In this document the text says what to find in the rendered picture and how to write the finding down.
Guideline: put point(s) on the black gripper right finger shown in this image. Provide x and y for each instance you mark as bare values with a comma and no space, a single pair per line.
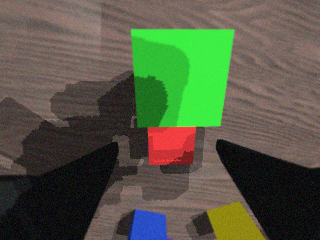
284,197

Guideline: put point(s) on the yellow block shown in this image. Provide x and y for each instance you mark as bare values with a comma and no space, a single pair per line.
232,222

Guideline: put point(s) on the red block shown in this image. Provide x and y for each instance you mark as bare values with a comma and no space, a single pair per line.
171,145

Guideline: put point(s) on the blue block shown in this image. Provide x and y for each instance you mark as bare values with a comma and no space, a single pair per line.
147,226

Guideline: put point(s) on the green block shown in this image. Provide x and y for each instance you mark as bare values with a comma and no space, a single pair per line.
180,76

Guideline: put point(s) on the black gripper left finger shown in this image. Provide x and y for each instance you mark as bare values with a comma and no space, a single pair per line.
60,204

